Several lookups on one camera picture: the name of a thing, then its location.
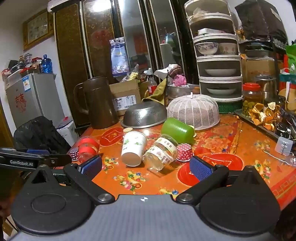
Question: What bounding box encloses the green plastic shopping bag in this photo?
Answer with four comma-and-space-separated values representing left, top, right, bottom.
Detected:
285, 42, 296, 74

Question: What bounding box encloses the wooden framed wall clock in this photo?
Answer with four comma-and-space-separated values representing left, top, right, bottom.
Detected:
23, 9, 54, 51

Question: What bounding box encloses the grey small refrigerator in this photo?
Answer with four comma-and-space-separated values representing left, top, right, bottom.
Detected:
6, 73, 65, 128

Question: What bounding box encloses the blue water bottle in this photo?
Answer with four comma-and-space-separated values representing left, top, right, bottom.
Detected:
42, 54, 53, 73

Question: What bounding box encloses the green plastic cup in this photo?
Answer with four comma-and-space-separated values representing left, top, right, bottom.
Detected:
161, 118, 195, 144

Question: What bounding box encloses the white paper cup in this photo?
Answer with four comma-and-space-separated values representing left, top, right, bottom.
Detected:
121, 131, 147, 167

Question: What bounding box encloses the white mesh food cover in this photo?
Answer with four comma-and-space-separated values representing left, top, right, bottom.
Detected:
167, 94, 220, 131

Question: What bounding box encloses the black jacket on chair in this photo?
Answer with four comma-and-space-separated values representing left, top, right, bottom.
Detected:
13, 116, 71, 154

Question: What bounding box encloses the blue white snack bag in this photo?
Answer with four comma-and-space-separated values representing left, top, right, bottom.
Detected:
109, 37, 130, 77

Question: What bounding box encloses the tray of dried orange peels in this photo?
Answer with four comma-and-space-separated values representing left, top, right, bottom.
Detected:
234, 100, 295, 143

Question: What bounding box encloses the steel colander bowl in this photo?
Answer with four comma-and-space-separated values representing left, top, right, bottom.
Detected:
121, 101, 167, 129

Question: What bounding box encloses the red polka dot jar lid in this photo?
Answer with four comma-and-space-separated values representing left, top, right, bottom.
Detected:
176, 143, 193, 162

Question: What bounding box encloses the pickle jar with red lid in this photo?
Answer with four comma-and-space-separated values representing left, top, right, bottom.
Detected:
242, 82, 262, 116

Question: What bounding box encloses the dark polka dot small lid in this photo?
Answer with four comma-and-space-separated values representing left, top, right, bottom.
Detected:
68, 147, 79, 162

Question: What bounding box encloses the white tiered dish rack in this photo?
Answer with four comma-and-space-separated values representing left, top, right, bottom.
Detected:
184, 0, 243, 113

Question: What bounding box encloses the clear glass jar with label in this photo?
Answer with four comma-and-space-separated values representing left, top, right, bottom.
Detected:
142, 134, 178, 173

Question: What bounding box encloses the clear adhesive wall hook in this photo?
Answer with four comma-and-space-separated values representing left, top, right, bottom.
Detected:
275, 137, 293, 156

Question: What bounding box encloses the red label sauce bottle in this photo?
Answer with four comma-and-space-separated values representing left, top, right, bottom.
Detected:
147, 75, 158, 95

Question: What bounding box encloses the brown plastic pitcher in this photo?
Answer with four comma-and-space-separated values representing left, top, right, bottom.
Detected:
73, 76, 119, 130

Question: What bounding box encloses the floral porcelain bowl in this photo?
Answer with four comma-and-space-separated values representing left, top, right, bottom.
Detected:
195, 42, 219, 55

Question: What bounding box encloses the large black bag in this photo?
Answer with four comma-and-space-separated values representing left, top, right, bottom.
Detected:
235, 0, 288, 44

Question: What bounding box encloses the cardboard box with label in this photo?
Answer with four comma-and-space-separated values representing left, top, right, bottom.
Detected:
109, 80, 142, 116

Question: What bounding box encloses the dark wooden wardrobe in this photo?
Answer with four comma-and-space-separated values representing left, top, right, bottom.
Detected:
47, 1, 199, 134

